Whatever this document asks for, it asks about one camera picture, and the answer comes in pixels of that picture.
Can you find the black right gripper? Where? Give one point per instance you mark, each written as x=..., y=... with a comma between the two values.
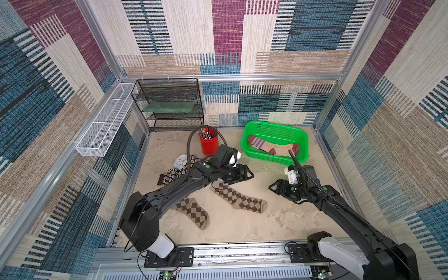
x=284, y=189

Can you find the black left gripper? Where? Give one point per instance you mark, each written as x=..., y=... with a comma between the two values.
x=240, y=170

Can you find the brown argyle sock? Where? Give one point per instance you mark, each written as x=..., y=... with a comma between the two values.
x=190, y=208
x=238, y=200

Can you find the brown daisy pattern sock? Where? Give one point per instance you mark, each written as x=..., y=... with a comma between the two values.
x=192, y=161

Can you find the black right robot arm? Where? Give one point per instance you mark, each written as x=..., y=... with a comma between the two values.
x=378, y=258

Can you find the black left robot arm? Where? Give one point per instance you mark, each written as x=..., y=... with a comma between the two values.
x=140, y=218

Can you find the red ribbed plastic cup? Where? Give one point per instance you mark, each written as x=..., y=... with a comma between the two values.
x=209, y=147

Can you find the pens in red cup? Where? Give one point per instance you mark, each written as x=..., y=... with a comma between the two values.
x=207, y=133

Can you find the light blue alarm clock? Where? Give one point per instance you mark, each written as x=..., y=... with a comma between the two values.
x=181, y=161

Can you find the green plastic basket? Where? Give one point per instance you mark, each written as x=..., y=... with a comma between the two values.
x=275, y=134

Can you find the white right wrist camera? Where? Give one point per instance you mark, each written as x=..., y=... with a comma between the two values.
x=292, y=174

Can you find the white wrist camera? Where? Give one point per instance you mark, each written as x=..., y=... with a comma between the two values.
x=292, y=174
x=235, y=156

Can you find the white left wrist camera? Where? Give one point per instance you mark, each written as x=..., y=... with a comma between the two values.
x=235, y=156

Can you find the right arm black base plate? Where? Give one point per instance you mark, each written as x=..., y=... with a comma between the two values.
x=298, y=254

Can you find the aluminium front rail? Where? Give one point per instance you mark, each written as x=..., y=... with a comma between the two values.
x=219, y=261

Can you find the black wire mesh shelf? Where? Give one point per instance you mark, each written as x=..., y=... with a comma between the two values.
x=169, y=104

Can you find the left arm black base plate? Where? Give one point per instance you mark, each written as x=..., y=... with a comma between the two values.
x=180, y=256

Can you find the white wire wall basket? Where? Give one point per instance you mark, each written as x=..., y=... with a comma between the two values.
x=102, y=131

